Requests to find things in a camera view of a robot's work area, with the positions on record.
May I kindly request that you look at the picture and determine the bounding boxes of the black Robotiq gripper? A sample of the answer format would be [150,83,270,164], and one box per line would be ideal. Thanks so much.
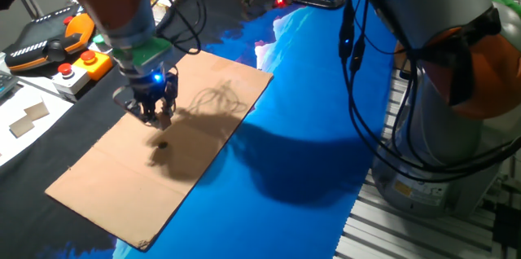
[121,69,180,125]

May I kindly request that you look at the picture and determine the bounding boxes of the green mounting plate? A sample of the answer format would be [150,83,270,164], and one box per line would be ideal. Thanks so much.
[110,35,174,68]

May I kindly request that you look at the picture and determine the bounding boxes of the orange box red button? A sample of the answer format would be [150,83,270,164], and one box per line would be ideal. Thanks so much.
[72,50,114,81]

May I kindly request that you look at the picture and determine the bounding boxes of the grey box green-white button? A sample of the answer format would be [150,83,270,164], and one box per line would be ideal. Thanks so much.
[88,33,117,59]

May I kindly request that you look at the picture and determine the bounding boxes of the grey box red button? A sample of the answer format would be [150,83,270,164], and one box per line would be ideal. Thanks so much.
[51,62,90,97]

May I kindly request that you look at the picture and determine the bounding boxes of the brown cardboard sheet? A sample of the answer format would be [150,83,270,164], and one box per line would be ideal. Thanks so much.
[44,48,274,252]

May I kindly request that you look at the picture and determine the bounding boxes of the white paper sheet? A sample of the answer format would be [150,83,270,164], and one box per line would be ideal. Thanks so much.
[0,83,74,167]

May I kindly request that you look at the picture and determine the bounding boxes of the small cardboard square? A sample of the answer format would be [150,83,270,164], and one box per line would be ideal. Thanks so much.
[7,114,36,138]
[23,98,50,121]

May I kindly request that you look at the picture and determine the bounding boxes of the black orange teach pendant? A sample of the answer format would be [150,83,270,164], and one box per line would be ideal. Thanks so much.
[3,4,97,73]

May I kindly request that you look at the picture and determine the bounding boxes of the blue printed cloth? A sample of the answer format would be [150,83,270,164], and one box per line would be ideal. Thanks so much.
[36,0,400,259]

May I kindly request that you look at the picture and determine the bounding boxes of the grey keypad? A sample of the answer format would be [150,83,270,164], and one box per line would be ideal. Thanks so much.
[0,69,20,99]

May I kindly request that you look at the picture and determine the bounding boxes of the black cable strap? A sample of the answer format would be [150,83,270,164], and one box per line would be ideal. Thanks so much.
[410,6,504,108]

